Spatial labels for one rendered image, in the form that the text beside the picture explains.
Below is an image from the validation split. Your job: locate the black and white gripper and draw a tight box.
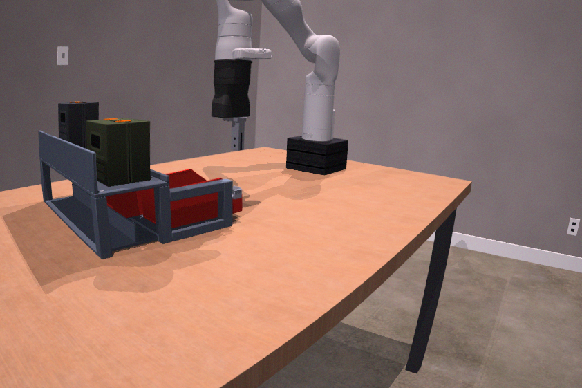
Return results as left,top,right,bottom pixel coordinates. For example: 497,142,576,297
212,36,272,151

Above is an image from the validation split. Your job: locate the black case with orange latches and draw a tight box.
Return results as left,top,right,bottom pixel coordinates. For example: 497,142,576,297
58,102,99,149

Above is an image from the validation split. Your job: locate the red bin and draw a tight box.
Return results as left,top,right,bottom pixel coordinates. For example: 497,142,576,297
106,191,143,218
141,169,243,228

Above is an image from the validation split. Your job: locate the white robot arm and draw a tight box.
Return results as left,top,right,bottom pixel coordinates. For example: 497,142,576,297
216,0,340,141

